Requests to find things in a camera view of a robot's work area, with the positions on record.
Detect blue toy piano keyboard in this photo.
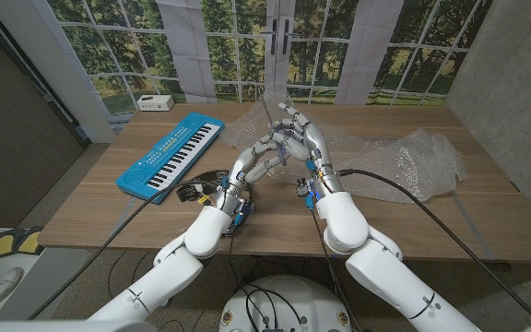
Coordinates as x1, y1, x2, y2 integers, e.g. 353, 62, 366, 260
115, 112, 226, 204

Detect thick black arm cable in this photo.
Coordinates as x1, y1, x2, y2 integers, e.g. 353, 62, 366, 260
337, 168, 531, 323
28, 179, 225, 320

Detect printed window forest backdrop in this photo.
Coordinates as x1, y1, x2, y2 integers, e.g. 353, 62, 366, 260
46, 0, 495, 116

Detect black round floor base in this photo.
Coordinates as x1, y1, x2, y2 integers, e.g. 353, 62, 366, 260
198, 252, 216, 273

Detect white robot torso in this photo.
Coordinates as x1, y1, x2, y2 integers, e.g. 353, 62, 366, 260
218, 275, 353, 332

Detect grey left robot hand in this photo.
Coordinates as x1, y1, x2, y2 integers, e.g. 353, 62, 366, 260
229, 132, 292, 186

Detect orange handled scissors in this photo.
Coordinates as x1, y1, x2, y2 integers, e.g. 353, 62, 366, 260
260, 93, 290, 168

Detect black half-moon tambourine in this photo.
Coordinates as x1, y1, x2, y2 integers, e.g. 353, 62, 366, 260
176, 169, 258, 237

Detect yellow black foot pedal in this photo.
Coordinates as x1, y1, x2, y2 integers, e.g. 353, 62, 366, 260
0, 229, 18, 262
16, 225, 45, 255

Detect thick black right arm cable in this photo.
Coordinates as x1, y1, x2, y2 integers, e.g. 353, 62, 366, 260
337, 168, 531, 323

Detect clear bubble wrap sheet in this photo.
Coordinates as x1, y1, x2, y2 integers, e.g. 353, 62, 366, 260
221, 90, 468, 205

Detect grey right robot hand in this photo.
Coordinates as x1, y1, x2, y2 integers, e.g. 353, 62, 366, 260
269, 102, 335, 180

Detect white power box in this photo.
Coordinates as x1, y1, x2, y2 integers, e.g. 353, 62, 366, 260
136, 94, 175, 113

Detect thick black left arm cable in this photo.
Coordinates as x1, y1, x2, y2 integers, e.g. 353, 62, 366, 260
28, 179, 225, 320

